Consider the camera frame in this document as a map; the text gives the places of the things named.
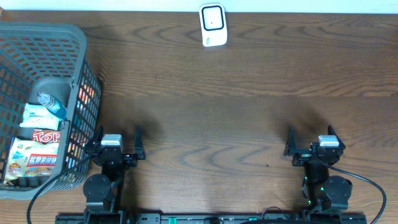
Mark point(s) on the white barcode scanner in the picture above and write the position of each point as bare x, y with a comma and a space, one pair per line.
214, 30

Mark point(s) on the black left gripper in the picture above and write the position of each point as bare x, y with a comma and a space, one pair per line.
130, 161

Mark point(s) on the light blue wet wipes pack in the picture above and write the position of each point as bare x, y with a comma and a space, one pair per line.
37, 116

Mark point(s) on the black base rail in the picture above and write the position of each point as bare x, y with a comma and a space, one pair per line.
155, 218

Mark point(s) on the blue mouthwash bottle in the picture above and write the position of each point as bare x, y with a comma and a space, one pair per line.
53, 105

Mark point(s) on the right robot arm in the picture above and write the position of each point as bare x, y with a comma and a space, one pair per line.
327, 194

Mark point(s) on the yellow snack bag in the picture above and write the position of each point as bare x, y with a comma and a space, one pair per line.
28, 158

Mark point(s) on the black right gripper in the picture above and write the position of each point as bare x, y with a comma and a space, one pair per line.
303, 155

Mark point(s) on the grey plastic shopping basket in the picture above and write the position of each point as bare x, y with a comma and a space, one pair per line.
40, 57

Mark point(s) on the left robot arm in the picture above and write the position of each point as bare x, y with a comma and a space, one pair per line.
103, 191

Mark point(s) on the red Top chocolate bar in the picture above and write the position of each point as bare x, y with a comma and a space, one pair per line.
46, 136

